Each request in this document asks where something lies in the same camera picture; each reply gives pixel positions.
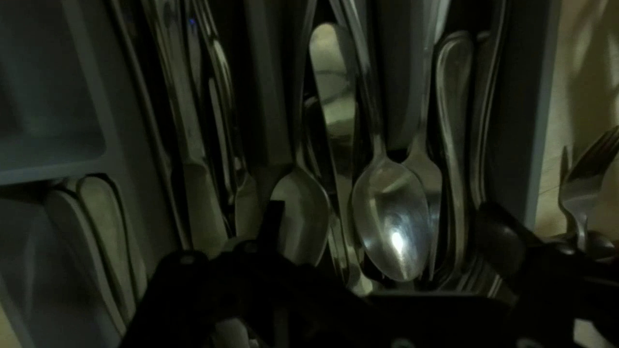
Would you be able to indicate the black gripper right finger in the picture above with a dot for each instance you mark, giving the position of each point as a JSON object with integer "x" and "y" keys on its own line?
{"x": 515, "y": 252}

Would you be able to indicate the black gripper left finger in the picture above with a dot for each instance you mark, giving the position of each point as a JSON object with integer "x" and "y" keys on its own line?
{"x": 273, "y": 225}

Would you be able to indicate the silver metal spoon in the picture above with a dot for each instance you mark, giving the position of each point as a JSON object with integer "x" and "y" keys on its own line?
{"x": 389, "y": 225}

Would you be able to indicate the silver table knife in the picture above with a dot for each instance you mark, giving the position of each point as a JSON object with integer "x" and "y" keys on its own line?
{"x": 74, "y": 244}
{"x": 109, "y": 225}
{"x": 194, "y": 161}

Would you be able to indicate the grey cutlery tray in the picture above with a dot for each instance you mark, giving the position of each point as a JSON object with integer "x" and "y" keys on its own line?
{"x": 39, "y": 84}

